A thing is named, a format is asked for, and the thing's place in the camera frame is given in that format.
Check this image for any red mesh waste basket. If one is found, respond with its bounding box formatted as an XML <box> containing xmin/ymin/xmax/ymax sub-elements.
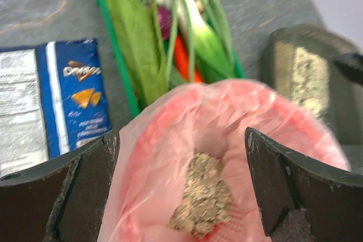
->
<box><xmin>193</xmin><ymin>80</ymin><xmax>350</xmax><ymax>241</ymax></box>

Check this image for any beige cat litter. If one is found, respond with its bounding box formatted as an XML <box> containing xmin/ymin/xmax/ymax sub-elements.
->
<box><xmin>274</xmin><ymin>41</ymin><xmax>330</xmax><ymax>120</ymax></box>

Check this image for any orange carrot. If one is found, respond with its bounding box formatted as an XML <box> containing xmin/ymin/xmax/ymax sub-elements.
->
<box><xmin>174</xmin><ymin>34</ymin><xmax>189</xmax><ymax>82</ymax></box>

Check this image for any black litter scoop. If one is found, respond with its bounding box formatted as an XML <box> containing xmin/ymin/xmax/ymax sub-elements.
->
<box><xmin>332</xmin><ymin>53</ymin><xmax>363</xmax><ymax>86</ymax></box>

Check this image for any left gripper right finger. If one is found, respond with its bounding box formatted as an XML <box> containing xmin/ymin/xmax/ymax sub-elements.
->
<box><xmin>245</xmin><ymin>128</ymin><xmax>362</xmax><ymax>241</ymax></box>

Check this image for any blue Doritos chip bag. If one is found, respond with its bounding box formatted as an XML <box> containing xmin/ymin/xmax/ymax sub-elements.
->
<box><xmin>1</xmin><ymin>39</ymin><xmax>112</xmax><ymax>177</ymax></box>

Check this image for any pink plastic bag liner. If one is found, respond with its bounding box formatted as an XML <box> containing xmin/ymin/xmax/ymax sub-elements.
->
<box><xmin>98</xmin><ymin>79</ymin><xmax>351</xmax><ymax>241</ymax></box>

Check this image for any green long beans bundle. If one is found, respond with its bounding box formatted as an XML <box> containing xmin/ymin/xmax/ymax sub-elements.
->
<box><xmin>142</xmin><ymin>0</ymin><xmax>237</xmax><ymax>83</ymax></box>

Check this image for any purple onion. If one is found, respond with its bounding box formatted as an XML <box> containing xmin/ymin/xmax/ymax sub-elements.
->
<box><xmin>157</xmin><ymin>6</ymin><xmax>172</xmax><ymax>40</ymax></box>

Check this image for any green vegetable tray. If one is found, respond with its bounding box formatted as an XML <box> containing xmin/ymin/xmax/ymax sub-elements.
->
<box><xmin>98</xmin><ymin>0</ymin><xmax>244</xmax><ymax>116</ymax></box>

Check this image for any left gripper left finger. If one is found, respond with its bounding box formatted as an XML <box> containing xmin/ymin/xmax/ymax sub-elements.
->
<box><xmin>1</xmin><ymin>131</ymin><xmax>120</xmax><ymax>241</ymax></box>

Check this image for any dark translucent litter box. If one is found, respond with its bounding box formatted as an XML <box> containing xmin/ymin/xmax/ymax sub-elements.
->
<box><xmin>260</xmin><ymin>24</ymin><xmax>362</xmax><ymax>146</ymax></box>

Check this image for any green lettuce leaf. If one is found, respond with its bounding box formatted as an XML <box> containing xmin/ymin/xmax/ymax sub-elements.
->
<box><xmin>106</xmin><ymin>0</ymin><xmax>168</xmax><ymax>108</ymax></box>

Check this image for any white bok choy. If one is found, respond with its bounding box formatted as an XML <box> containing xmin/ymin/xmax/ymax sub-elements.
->
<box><xmin>155</xmin><ymin>0</ymin><xmax>236</xmax><ymax>80</ymax></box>

